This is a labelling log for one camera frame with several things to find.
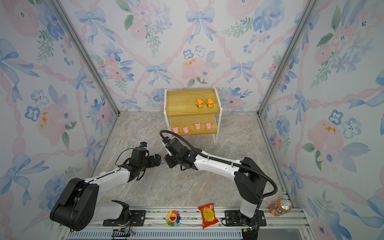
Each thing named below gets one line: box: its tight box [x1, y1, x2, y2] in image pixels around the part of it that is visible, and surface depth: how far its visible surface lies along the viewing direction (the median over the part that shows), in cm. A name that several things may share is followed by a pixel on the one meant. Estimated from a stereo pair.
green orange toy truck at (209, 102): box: [206, 98, 214, 108], surface depth 77 cm
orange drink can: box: [269, 198, 293, 217], surface depth 70 cm
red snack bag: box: [198, 203, 220, 229], surface depth 75 cm
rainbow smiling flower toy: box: [165, 210, 181, 227], surface depth 75 cm
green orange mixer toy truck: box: [195, 99, 204, 108], surface depth 78 cm
